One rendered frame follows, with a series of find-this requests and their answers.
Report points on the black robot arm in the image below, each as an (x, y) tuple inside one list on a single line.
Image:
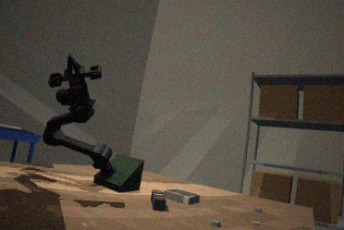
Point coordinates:
[(54, 136)]

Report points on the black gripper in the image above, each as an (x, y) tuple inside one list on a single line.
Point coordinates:
[(56, 79)]

